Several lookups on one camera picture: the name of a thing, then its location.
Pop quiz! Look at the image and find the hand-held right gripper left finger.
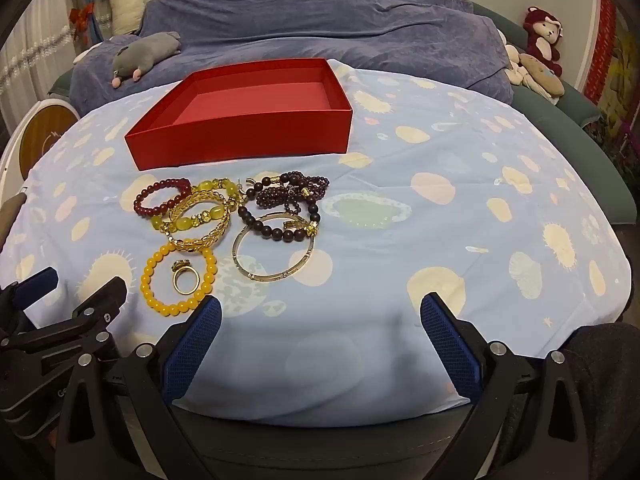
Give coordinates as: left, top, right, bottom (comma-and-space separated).
55, 294, 223, 480

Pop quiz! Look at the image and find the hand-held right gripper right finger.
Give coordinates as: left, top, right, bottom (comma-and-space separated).
420, 291, 596, 480

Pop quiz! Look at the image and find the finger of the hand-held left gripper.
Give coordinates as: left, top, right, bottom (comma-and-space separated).
0, 276, 128, 376
0, 266, 60, 321

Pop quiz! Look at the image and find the yellow round bead bracelet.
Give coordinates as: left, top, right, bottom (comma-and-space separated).
141, 242, 219, 317

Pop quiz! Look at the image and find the gold ring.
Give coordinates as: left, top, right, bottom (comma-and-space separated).
171, 260, 201, 295

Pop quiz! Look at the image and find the thin gold bangle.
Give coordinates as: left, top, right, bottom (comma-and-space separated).
232, 212, 316, 285

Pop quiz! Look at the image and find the gold chain cuff bracelet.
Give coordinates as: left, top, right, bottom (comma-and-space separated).
165, 195, 233, 256

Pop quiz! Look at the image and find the dark red bead bracelet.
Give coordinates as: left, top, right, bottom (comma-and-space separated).
133, 177, 192, 222

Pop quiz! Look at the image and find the dark brown bead bracelet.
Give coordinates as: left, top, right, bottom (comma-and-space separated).
237, 175, 322, 242

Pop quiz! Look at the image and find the yellow cat-eye bead bracelet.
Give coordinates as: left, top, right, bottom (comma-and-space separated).
150, 177, 241, 233

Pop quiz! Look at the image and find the garnet small-bead bracelet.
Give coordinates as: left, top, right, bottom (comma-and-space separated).
256, 172, 331, 211

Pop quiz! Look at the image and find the red cardboard box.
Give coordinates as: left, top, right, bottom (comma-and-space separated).
124, 58, 354, 172

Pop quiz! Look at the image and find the light blue patterned cloth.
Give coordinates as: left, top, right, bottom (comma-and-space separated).
0, 60, 631, 428

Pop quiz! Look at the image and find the round brown white-rimmed object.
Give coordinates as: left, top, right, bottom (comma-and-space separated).
0, 99, 81, 196

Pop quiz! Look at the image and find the dark fleece clothing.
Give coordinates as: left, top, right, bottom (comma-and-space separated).
560, 322, 640, 480

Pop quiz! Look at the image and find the white lace curtain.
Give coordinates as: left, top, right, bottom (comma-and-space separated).
0, 10, 77, 123

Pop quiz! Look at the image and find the green sofa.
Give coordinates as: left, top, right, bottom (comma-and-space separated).
475, 2, 631, 226

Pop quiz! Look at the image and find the grey plush mouse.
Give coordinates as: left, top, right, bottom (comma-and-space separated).
111, 31, 182, 88

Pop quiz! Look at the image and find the green potted plant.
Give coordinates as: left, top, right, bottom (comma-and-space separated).
590, 110, 640, 183

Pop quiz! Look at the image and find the beige plush toy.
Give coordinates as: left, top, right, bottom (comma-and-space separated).
505, 45, 566, 106

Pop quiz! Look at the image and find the blue curtain with red ribbon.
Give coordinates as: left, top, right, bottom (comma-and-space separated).
74, 0, 110, 47

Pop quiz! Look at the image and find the red plush monkey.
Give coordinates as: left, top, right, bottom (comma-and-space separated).
522, 6, 565, 78

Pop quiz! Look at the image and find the red wall hanging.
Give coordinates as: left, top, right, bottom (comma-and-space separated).
585, 0, 622, 106

